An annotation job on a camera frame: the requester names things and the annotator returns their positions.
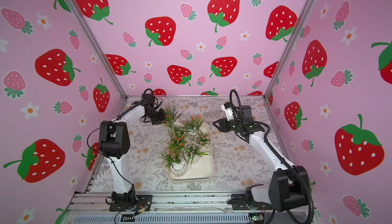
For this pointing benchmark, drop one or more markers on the silver corner frame post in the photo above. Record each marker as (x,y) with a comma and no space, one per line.
(302,18)
(80,19)

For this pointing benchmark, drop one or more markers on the white pot pink flower plant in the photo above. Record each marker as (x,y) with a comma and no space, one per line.
(202,139)

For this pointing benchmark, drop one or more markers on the cream storage tray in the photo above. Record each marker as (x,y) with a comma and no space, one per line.
(201,171)

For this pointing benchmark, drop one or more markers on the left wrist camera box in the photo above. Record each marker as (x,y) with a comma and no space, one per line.
(148,97)

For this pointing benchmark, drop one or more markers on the white pot orange flower plant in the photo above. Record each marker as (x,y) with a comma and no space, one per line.
(194,124)

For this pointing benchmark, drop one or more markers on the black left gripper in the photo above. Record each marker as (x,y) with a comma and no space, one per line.
(163,116)

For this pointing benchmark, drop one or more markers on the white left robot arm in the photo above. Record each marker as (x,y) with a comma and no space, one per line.
(114,144)

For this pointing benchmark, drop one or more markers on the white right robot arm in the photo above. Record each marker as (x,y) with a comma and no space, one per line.
(288,188)

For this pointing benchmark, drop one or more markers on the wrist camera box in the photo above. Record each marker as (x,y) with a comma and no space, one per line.
(148,97)
(237,113)

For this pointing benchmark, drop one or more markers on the silver corner frame post right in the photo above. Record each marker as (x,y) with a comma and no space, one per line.
(302,18)

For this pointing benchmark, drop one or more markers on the silver corner frame post left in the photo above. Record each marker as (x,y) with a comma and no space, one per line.
(80,19)

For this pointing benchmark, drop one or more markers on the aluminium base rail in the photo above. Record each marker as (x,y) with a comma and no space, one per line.
(172,207)

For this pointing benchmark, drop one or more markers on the potted plant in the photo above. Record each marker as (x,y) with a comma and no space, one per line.
(172,117)
(173,153)
(194,153)

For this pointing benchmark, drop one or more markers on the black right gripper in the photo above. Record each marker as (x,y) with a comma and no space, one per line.
(223,125)

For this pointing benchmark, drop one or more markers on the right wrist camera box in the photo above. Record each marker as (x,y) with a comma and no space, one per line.
(237,113)

